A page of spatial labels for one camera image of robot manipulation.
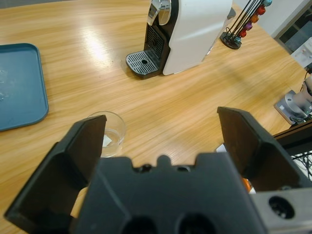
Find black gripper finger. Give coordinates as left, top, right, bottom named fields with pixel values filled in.
left=216, top=106, right=312, bottom=193
left=4, top=114, right=108, bottom=234

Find clear glass cup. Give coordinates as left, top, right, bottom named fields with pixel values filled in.
left=86, top=111, right=127, bottom=158

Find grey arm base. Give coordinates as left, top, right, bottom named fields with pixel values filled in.
left=274, top=89, right=312, bottom=125

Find white capsule coffee machine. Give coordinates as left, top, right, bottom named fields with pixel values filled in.
left=126, top=0, right=234, bottom=79

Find teal plastic tray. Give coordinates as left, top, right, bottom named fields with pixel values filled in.
left=0, top=43, right=49, bottom=133

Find white background box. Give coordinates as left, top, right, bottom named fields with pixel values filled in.
left=291, top=43, right=312, bottom=70

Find grey glass cabinet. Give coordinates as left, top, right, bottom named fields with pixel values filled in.
left=273, top=17, right=312, bottom=54

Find metal drip tray grille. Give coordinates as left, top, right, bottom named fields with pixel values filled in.
left=126, top=50, right=161, bottom=79

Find tangled dark cables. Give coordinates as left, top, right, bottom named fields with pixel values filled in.
left=291, top=151, right=312, bottom=180

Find black base cable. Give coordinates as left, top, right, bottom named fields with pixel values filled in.
left=289, top=113, right=312, bottom=124

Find black wire capsule holder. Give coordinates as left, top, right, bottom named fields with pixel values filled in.
left=220, top=0, right=267, bottom=50

